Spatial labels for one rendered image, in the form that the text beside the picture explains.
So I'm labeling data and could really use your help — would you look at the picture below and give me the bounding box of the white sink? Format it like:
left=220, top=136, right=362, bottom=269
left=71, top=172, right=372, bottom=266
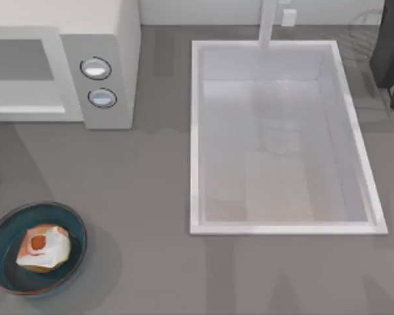
left=188, top=39, right=389, bottom=236

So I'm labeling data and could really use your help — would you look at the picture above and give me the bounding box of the round microwave knob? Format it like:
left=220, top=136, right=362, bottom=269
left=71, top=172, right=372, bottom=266
left=79, top=56, right=112, bottom=81
left=87, top=87, right=118, bottom=109

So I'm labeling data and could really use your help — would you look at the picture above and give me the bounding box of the pale microwave oven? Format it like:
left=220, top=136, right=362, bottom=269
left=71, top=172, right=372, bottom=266
left=0, top=0, right=142, bottom=131

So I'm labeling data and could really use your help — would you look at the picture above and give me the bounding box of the tall white tap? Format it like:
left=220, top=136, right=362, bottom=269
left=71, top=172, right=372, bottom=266
left=257, top=0, right=280, bottom=50

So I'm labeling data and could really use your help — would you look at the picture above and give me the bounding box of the white and orange bread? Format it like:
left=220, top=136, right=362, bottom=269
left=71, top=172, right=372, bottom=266
left=16, top=224, right=72, bottom=274

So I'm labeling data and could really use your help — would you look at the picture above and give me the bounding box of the dark blue bowl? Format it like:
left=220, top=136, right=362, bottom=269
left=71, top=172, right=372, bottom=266
left=0, top=201, right=87, bottom=295

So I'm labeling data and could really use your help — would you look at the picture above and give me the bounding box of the small white wall socket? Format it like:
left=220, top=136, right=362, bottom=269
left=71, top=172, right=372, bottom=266
left=282, top=9, right=297, bottom=28

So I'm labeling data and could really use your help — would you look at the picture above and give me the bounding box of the black wire rack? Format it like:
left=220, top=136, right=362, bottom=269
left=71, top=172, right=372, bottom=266
left=369, top=0, right=394, bottom=116

